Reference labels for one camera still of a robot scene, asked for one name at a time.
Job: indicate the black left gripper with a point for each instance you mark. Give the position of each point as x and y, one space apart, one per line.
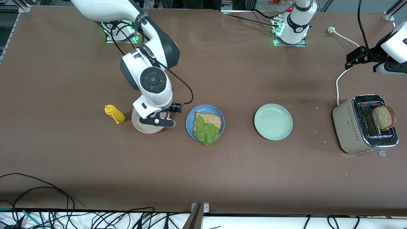
372 54

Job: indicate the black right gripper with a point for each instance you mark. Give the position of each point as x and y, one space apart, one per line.
174 107

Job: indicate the brown bread slice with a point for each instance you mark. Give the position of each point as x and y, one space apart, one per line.
383 117
213 118

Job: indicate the green lettuce leaf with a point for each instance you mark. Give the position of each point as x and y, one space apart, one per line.
206 132

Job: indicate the yellow mustard squeeze bottle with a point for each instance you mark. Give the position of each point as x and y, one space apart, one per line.
116 115

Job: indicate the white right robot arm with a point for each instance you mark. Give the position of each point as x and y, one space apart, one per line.
152 79

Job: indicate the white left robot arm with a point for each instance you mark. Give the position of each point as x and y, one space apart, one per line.
295 22

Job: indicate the blue round plate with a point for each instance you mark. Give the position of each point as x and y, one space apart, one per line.
189 122

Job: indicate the beige round plate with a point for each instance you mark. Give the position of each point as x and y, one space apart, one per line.
149 130

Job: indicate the green round plate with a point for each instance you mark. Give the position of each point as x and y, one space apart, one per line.
273 121

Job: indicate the beige chrome toaster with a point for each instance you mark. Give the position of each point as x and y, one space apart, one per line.
348 127

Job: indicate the orange packet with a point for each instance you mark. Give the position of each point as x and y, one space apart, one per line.
276 2

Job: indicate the aluminium frame profile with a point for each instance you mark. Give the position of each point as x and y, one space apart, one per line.
25 6
389 15

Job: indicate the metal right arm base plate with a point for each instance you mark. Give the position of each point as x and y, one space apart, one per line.
127 40

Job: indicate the metal table edge bracket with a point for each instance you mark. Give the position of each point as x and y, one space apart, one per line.
200 207

